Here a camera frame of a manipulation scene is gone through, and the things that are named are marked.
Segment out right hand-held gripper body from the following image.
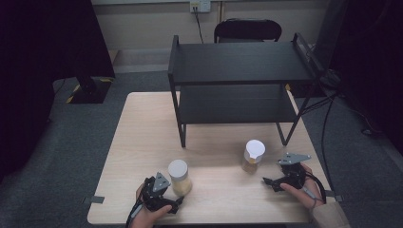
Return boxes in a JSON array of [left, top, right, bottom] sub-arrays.
[[277, 152, 312, 192]]

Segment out dark curtain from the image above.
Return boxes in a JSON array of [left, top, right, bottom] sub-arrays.
[[313, 0, 403, 157], [0, 0, 116, 185]]

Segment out black two-tier shelf rack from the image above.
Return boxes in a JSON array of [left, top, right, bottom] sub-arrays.
[[167, 31, 326, 148]]

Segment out right hand-held gripper cable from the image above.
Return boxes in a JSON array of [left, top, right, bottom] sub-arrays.
[[303, 171, 328, 205]]

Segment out black stand base yellow stripes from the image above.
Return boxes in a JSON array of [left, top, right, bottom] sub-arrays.
[[65, 75, 116, 105]]

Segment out black power cable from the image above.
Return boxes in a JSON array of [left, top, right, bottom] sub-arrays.
[[193, 5, 205, 45]]

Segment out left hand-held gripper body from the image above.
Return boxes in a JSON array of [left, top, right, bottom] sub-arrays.
[[141, 172, 172, 213]]

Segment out person's right hand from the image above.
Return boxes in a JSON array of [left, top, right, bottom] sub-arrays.
[[279, 162, 326, 211]]

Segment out person's left hand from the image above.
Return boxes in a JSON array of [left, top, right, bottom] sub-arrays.
[[130, 182, 174, 228]]

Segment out left hand-held gripper cable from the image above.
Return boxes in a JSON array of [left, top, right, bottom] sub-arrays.
[[125, 202, 144, 228]]

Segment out grey tape strip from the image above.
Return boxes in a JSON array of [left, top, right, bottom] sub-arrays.
[[83, 195, 106, 205], [324, 189, 344, 203]]

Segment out hand-held gripper cable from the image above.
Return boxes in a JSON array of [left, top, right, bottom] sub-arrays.
[[303, 171, 328, 205], [125, 202, 144, 228]]

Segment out black floor cable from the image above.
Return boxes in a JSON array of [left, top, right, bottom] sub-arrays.
[[320, 93, 337, 193]]

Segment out black chair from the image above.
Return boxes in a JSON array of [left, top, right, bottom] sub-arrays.
[[213, 18, 283, 45]]

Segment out white wall socket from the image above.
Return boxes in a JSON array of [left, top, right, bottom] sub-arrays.
[[189, 0, 212, 14]]

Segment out white-lidded jar of pale powder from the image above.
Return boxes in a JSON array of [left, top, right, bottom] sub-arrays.
[[167, 159, 193, 197]]

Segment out white-lidded jar with orange contents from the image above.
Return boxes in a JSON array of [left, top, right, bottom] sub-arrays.
[[241, 139, 266, 175]]

